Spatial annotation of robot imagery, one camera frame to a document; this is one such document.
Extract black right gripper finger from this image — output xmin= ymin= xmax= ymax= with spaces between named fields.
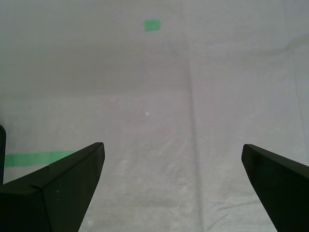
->
xmin=0 ymin=142 xmax=105 ymax=232
xmin=242 ymin=144 xmax=309 ymax=232

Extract black perforated plastic basket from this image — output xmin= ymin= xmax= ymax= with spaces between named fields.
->
xmin=0 ymin=124 xmax=6 ymax=186

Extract long green tape strip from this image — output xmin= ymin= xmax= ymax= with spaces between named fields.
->
xmin=4 ymin=151 xmax=78 ymax=168

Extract small green tape mark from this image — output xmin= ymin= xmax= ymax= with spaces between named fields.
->
xmin=144 ymin=19 xmax=162 ymax=31

